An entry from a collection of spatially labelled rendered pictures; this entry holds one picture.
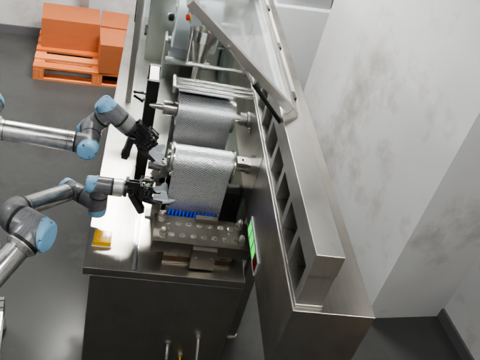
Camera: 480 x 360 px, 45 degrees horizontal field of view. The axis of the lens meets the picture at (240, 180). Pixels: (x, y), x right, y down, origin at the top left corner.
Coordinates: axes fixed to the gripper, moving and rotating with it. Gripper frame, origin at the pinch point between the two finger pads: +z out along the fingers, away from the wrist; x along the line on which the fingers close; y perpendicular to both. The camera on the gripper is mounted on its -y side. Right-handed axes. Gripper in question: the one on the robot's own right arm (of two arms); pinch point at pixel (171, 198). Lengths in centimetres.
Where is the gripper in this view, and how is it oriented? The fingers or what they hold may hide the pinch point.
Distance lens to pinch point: 243.0
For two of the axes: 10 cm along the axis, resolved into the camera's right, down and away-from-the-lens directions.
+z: 9.7, 1.3, 2.0
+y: 2.2, -7.7, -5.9
